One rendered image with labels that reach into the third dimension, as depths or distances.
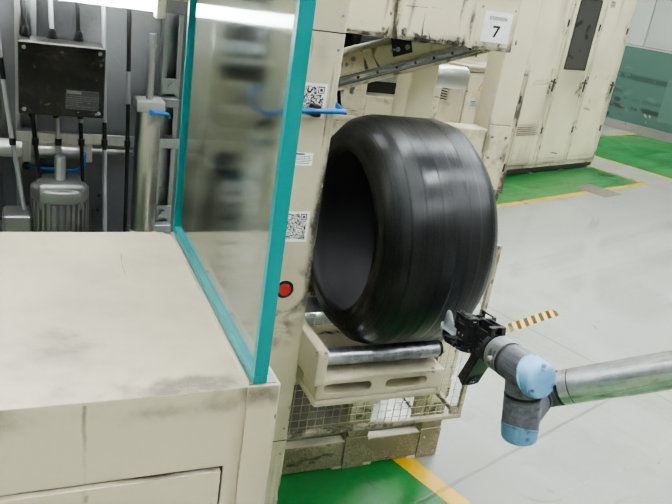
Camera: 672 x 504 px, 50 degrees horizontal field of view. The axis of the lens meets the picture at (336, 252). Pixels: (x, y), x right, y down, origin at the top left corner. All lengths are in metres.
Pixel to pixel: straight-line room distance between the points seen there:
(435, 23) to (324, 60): 0.49
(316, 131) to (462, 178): 0.35
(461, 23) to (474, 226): 0.62
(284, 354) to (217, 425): 0.86
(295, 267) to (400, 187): 0.32
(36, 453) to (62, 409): 0.06
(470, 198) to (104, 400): 1.01
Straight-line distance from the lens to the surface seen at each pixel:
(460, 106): 6.17
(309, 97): 1.57
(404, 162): 1.61
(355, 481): 2.86
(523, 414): 1.49
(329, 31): 1.57
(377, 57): 2.06
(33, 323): 1.06
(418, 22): 1.95
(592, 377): 1.56
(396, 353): 1.83
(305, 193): 1.63
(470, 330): 1.58
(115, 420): 0.91
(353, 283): 2.06
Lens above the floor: 1.76
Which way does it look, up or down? 21 degrees down
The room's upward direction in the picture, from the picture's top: 9 degrees clockwise
